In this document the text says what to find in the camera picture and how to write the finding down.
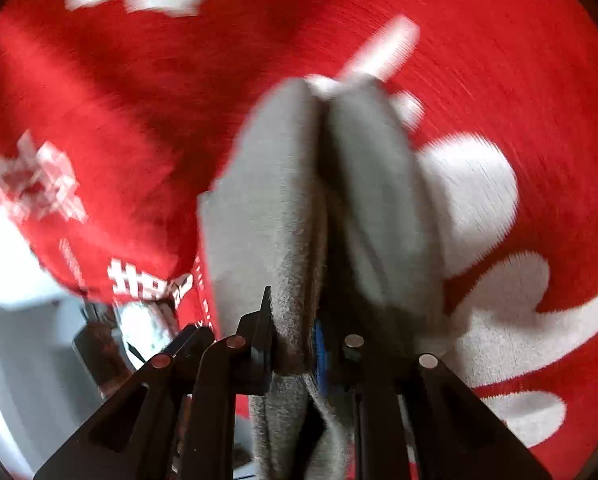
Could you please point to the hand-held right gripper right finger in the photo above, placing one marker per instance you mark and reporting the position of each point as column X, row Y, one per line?
column 322, row 355

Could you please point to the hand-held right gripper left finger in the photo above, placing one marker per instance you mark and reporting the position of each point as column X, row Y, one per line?
column 251, row 355

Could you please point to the grey shirt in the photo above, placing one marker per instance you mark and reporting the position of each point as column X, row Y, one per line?
column 279, row 185

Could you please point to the red printed blanket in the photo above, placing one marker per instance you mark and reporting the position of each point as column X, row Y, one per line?
column 129, row 85

